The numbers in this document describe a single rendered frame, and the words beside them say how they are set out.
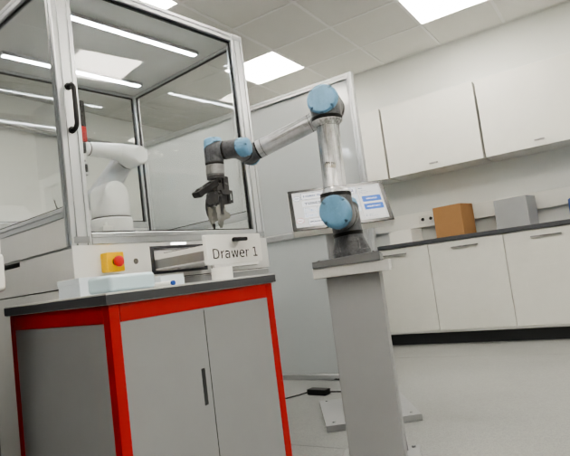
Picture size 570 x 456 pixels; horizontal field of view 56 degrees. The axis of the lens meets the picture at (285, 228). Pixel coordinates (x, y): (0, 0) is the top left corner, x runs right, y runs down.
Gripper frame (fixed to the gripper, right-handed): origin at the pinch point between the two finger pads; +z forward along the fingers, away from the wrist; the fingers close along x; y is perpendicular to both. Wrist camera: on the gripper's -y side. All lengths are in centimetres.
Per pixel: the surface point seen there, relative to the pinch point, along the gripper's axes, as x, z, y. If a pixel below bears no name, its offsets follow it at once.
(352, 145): 33, -57, 160
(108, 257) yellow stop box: 17.5, 9.1, -37.9
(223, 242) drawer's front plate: -11.1, 7.8, -7.8
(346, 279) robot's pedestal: -44, 26, 22
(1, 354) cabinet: 88, 44, -49
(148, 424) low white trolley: -38, 54, -65
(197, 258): -4.1, 12.6, -14.6
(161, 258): 17.7, 10.7, -14.4
